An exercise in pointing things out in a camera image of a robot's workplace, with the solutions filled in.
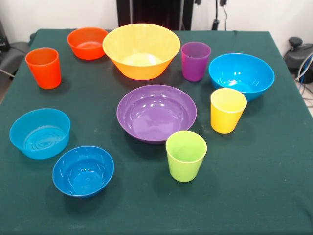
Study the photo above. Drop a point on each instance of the large light blue bowl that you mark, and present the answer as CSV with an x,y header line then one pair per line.
x,y
259,80

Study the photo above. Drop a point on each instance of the orange cup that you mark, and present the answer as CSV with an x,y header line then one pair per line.
x,y
46,76

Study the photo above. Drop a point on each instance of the yellow cup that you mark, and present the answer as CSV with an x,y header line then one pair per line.
x,y
225,122

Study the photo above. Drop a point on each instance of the dark blue bowl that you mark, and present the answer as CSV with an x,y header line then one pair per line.
x,y
83,176

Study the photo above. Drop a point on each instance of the flat-bottomed light blue bowl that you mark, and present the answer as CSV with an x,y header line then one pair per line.
x,y
17,137

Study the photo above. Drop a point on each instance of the dark green tablecloth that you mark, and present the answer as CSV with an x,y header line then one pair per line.
x,y
244,195

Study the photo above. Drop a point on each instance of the purple cup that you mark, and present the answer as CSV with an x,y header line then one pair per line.
x,y
194,71

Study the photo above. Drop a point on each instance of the green cup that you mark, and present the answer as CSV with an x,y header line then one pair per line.
x,y
183,171

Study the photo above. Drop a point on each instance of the small orange bowl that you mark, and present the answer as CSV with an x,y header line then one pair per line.
x,y
85,52

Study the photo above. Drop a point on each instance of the large yellow-orange bowl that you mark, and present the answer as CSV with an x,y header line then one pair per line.
x,y
141,69

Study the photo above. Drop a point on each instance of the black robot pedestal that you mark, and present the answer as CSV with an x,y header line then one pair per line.
x,y
151,12

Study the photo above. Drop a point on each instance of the purple bowl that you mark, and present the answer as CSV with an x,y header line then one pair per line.
x,y
156,117

